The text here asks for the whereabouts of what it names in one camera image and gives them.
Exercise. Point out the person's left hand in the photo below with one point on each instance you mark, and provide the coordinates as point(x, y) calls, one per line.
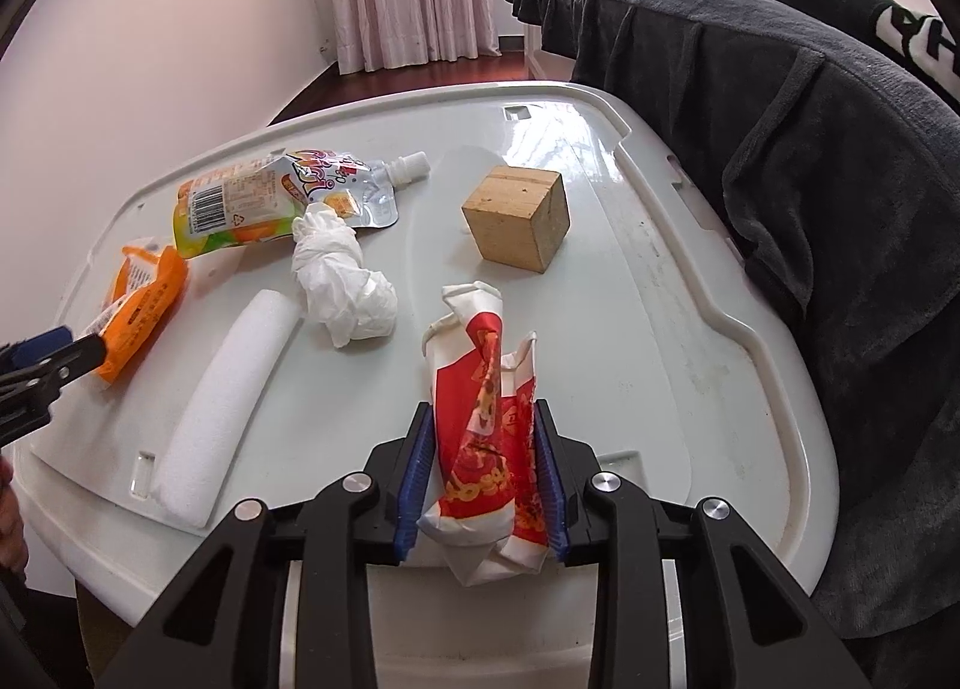
point(10, 524)

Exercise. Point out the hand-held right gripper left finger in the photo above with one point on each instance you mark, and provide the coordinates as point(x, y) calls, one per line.
point(415, 486)

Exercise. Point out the grey plastic storage bin lid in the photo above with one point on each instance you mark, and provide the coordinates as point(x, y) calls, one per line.
point(600, 329)

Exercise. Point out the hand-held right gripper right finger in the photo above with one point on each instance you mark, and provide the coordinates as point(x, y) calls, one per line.
point(553, 494)

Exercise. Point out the colourful drink pouch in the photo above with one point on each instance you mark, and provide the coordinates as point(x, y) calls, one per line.
point(247, 198)

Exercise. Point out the white bed frame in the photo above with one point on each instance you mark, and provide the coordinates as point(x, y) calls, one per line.
point(544, 56)

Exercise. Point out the wooden block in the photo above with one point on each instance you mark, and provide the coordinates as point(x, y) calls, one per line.
point(514, 220)

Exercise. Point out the crumpled white tissue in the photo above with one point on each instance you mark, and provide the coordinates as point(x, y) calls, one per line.
point(341, 284)

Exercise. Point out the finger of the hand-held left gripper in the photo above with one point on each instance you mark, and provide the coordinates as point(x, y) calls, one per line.
point(75, 358)
point(37, 349)

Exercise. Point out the white foam strip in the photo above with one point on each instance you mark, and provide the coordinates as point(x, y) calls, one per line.
point(225, 397)

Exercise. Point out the dark grey towel cloth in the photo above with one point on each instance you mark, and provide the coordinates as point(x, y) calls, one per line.
point(825, 247)

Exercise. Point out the orange white plastic packet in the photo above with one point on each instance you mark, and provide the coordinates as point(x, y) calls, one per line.
point(142, 292)

